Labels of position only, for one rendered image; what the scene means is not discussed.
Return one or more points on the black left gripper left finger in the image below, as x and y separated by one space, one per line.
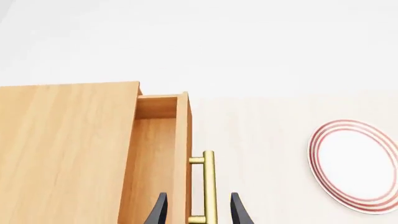
158 212

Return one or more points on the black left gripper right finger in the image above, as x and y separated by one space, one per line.
240 211

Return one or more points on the wooden cabinet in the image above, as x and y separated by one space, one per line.
62 151

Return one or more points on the wooden drawer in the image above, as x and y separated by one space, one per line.
155 151

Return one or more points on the white plate with red rings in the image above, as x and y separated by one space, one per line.
354 166

